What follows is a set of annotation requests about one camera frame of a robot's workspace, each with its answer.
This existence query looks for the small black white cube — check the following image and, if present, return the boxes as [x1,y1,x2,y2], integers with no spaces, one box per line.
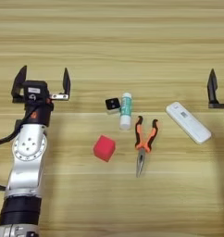
[105,97,121,115]

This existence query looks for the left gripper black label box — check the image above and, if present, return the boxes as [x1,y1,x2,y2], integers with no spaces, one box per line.
[22,80,51,105]

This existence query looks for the white oblong plastic device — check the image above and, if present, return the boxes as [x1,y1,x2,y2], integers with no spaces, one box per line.
[165,101,213,145]

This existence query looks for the orange black needle-nose pliers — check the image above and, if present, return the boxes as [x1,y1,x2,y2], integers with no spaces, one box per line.
[134,115,160,179]

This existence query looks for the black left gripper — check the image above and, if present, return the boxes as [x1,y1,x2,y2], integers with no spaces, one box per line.
[10,65,71,128]

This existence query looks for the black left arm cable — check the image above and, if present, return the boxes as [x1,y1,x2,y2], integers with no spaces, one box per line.
[0,118,25,192]

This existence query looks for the white green glue stick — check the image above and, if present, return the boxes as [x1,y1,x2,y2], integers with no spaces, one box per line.
[118,92,134,131]

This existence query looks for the red foam cube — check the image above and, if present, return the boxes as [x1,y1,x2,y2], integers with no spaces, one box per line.
[93,134,117,163]

